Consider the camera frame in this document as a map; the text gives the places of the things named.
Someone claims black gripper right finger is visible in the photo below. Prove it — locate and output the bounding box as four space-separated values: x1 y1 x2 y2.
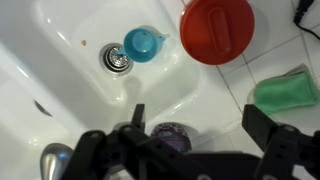
241 103 320 180

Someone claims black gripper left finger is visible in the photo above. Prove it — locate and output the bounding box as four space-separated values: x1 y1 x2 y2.
61 103 201 180

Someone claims red jug lid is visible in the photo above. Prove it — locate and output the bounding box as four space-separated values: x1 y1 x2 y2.
179 0 256 66

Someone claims silver metal faucet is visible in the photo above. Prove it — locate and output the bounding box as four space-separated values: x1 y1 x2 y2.
39 142 75 180

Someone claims green folded cloth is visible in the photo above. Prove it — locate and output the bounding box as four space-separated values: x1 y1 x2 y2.
253 64 320 116

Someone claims purple dish soap bottle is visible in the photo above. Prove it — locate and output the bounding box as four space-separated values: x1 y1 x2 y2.
149 121 193 153

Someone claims metal sink drain strainer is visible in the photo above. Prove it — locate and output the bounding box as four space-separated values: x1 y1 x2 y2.
99 42 134 75

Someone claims teal plastic cup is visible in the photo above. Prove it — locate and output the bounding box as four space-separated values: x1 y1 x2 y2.
116 27 169 64

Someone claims white sink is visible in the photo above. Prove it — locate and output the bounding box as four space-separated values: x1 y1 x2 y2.
0 0 234 158

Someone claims black power cord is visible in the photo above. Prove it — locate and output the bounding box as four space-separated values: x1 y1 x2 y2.
293 0 320 42

